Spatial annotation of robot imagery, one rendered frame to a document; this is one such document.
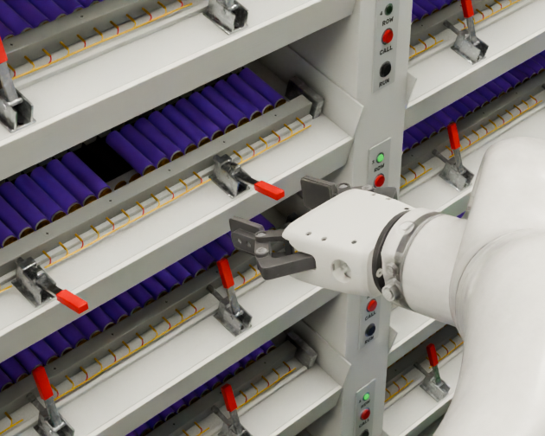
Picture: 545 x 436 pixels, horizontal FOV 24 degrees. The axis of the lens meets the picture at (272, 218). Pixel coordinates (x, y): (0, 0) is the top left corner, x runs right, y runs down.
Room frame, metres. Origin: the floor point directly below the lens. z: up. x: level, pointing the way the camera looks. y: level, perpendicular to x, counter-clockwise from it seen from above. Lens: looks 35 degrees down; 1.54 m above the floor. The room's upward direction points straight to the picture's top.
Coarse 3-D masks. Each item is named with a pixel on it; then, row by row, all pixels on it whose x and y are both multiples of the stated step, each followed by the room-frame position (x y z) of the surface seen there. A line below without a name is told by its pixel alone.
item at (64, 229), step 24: (264, 120) 1.25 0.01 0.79; (288, 120) 1.27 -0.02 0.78; (216, 144) 1.20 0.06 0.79; (240, 144) 1.21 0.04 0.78; (168, 168) 1.15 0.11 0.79; (192, 168) 1.16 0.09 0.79; (120, 192) 1.10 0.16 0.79; (144, 192) 1.11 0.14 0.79; (72, 216) 1.06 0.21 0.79; (96, 216) 1.06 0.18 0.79; (24, 240) 1.01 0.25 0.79; (48, 240) 1.02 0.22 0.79; (96, 240) 1.04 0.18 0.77; (0, 264) 0.98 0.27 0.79; (48, 264) 1.00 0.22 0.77
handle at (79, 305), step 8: (40, 272) 0.97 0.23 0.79; (40, 280) 0.97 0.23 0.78; (48, 288) 0.95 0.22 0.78; (56, 288) 0.95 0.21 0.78; (56, 296) 0.94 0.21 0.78; (64, 296) 0.94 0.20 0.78; (72, 296) 0.94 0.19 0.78; (64, 304) 0.93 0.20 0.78; (72, 304) 0.92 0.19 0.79; (80, 304) 0.92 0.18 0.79; (80, 312) 0.92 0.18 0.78
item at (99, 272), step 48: (288, 48) 1.35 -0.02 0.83; (288, 96) 1.32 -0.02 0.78; (336, 96) 1.29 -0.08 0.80; (288, 144) 1.25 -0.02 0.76; (336, 144) 1.26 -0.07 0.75; (192, 192) 1.15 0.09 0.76; (288, 192) 1.21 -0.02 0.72; (144, 240) 1.06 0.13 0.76; (192, 240) 1.10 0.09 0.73; (0, 288) 0.97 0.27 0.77; (96, 288) 1.00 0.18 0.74; (0, 336) 0.92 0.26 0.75
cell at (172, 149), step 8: (144, 120) 1.22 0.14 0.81; (136, 128) 1.22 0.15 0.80; (144, 128) 1.21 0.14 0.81; (152, 128) 1.21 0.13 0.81; (144, 136) 1.21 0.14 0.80; (152, 136) 1.20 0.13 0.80; (160, 136) 1.20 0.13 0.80; (160, 144) 1.19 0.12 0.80; (168, 144) 1.19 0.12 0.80; (168, 152) 1.18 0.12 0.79; (176, 152) 1.18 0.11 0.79
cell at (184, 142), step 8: (152, 112) 1.24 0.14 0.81; (160, 112) 1.24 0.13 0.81; (152, 120) 1.23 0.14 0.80; (160, 120) 1.23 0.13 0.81; (168, 120) 1.23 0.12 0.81; (160, 128) 1.22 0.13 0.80; (168, 128) 1.22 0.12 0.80; (176, 128) 1.22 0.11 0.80; (168, 136) 1.21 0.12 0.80; (176, 136) 1.21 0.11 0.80; (184, 136) 1.21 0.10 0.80; (176, 144) 1.20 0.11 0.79; (184, 144) 1.19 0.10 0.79; (192, 144) 1.20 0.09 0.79; (184, 152) 1.19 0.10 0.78
